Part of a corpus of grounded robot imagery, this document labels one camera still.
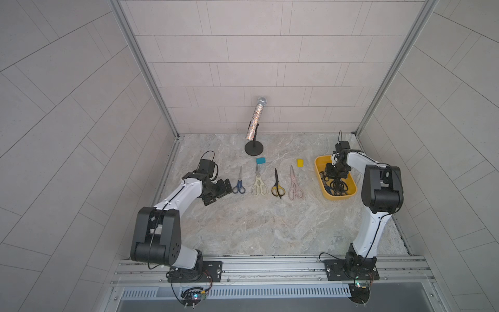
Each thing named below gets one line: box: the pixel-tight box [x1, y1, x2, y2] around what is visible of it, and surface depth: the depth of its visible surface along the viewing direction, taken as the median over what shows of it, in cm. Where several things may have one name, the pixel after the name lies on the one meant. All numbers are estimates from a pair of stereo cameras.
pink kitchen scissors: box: [288, 165, 304, 201], surface depth 95 cm
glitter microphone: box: [245, 96, 268, 141], surface depth 96 cm
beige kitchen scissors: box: [250, 163, 269, 197], surface depth 96 cm
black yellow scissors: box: [270, 167, 286, 199], surface depth 95 cm
